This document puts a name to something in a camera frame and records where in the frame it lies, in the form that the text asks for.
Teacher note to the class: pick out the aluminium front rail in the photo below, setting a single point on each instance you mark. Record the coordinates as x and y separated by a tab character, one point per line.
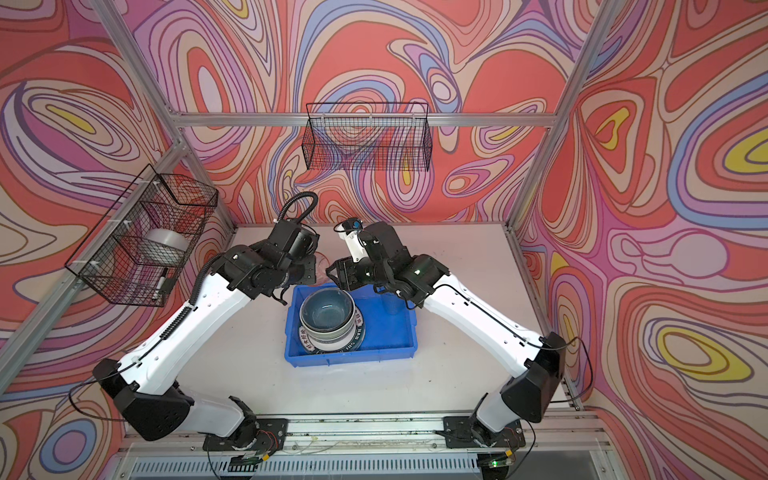
562	429

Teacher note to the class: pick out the black wire basket on back wall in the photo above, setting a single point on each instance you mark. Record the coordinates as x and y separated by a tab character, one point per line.
368	136

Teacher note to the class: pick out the light green bowl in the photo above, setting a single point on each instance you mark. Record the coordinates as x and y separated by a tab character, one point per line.
341	335

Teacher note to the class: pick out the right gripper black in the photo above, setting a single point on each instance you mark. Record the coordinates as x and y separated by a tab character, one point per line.
338	264

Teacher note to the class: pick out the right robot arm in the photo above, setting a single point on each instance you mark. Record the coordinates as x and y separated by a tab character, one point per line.
535	362

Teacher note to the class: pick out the white tape roll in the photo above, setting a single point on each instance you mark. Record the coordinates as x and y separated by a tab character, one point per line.
164	247

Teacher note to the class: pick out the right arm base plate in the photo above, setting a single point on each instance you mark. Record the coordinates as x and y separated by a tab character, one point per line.
461	431

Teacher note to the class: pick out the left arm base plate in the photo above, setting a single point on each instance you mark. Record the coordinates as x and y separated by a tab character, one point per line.
266	435

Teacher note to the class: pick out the white plate with green rim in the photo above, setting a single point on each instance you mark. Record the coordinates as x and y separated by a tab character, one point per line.
355	319

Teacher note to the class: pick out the pink translucent cup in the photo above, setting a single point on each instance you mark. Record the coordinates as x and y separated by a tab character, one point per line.
321	265

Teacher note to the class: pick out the blue plastic bin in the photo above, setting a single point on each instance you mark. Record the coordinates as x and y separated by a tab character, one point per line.
386	337

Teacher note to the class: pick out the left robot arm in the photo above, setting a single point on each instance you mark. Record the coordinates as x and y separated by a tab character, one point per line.
143	383

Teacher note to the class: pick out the blue-grey translucent cup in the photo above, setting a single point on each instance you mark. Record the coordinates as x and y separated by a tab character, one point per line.
392	304

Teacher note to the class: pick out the black wire basket on wall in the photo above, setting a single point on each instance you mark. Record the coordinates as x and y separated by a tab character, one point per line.
137	251
368	136

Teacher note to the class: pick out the grey lilac bowl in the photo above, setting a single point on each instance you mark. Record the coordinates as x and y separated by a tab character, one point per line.
315	345

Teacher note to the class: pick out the dark blue bowl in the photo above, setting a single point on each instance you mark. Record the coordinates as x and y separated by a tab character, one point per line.
326	310

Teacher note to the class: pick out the black marker pen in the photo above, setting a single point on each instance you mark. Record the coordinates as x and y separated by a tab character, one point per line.
160	283

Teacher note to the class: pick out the black wire basket on left wall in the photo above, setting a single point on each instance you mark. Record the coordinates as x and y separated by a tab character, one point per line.
137	251

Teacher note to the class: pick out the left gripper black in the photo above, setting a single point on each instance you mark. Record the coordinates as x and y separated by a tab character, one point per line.
311	269

